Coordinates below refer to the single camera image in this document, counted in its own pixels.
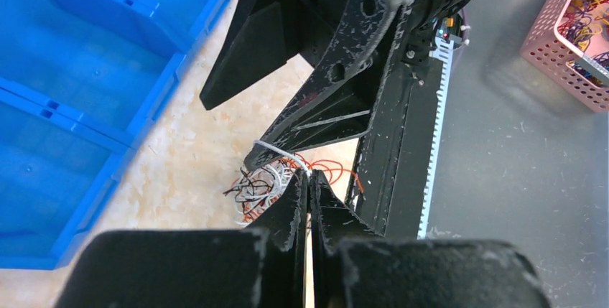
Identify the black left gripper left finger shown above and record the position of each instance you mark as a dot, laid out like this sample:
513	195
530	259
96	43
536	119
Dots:
261	265

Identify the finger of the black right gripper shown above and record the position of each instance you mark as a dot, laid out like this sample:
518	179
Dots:
340	98
261	38

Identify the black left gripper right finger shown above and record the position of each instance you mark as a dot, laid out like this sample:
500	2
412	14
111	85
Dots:
355	267

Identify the white cable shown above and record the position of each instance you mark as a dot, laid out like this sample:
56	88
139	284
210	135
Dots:
301	163

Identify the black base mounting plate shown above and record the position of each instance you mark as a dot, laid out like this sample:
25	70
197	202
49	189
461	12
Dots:
391	160

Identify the blue plastic compartment bin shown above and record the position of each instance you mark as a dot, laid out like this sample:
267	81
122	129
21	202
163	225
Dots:
82	83

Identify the pink perforated basket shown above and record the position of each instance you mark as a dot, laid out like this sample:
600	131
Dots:
568	43

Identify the white slotted cable duct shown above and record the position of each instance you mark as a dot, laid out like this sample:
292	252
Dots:
444	53

